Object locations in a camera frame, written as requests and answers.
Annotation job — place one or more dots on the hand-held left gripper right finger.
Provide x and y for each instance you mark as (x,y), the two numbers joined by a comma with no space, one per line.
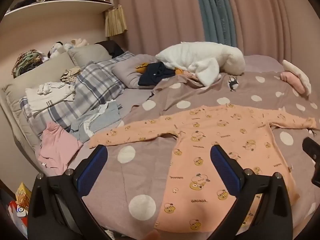
(222,167)

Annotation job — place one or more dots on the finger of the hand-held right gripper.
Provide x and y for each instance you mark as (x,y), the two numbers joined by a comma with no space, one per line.
(317,176)
(311,147)

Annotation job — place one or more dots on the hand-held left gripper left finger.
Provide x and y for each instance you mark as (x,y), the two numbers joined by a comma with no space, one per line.
(93,170)

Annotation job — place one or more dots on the orange printed baby onesie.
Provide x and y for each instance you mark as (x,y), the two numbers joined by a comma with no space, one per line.
(200,155)

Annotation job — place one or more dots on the white folded clothes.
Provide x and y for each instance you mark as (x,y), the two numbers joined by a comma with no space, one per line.
(50,100)

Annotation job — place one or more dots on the pink garment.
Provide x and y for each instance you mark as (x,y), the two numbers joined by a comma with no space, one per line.
(58,147)

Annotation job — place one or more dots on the grey-blue ruffled garment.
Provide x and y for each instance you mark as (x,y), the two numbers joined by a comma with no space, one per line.
(105,115)

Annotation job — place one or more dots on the mauve polka dot duvet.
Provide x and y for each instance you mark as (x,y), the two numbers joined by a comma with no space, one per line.
(150,160)

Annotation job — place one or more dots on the yellow printed box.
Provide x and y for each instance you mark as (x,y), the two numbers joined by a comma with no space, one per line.
(23,195)

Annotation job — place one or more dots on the bed with mauve sheet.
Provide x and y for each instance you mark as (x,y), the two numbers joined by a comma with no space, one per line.
(135,96)

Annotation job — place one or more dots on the plaid pillow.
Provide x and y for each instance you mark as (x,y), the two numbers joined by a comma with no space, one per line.
(92,82)

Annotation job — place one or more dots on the snack packets on floor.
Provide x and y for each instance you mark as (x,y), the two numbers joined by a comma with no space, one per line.
(17,217)

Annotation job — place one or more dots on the beige patterned cloth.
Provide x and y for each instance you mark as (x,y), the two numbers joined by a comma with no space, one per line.
(71,75)

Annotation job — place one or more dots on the mauve pillow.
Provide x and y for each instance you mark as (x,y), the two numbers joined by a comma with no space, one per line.
(127,71)

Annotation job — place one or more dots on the navy garment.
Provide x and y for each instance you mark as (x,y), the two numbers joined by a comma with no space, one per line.
(155,76)

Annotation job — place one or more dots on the orange cloth with gold trim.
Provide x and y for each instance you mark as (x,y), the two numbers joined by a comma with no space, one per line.
(141,68)

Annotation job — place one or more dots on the white fluffy blanket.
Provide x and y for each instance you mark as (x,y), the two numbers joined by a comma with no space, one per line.
(200,57)

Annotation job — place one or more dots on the large grey headboard cushion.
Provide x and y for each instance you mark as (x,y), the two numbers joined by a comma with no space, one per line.
(37,72)

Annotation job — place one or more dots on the small grey headboard cushion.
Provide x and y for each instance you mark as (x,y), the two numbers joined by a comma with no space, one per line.
(87,52)

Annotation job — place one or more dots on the black cloth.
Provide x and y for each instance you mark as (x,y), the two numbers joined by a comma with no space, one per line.
(112,48)

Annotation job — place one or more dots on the small white plush toy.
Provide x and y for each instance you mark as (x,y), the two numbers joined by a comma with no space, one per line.
(68,47)

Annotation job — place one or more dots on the black and white plush toy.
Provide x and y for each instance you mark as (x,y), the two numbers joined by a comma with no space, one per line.
(56,50)

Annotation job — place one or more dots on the multicoloured knit cloth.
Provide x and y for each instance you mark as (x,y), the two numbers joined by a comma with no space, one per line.
(26,62)

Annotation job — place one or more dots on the tan pleated cloth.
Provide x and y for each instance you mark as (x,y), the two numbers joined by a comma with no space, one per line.
(115,22)

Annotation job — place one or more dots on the teal curtain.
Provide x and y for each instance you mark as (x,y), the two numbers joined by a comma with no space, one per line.
(215,12)

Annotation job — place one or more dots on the white curved shelf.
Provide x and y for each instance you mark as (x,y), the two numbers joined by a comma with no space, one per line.
(57,8)

